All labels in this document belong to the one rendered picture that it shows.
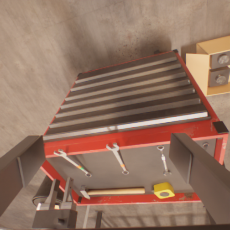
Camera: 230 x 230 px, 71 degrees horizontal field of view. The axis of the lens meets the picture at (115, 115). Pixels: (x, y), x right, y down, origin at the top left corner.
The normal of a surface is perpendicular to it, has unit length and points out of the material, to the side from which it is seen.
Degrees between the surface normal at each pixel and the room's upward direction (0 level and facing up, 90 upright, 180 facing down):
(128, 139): 90
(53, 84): 0
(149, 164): 0
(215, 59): 0
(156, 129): 90
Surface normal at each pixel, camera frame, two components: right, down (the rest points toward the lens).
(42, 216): -0.35, -0.60
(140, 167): -0.09, 0.63
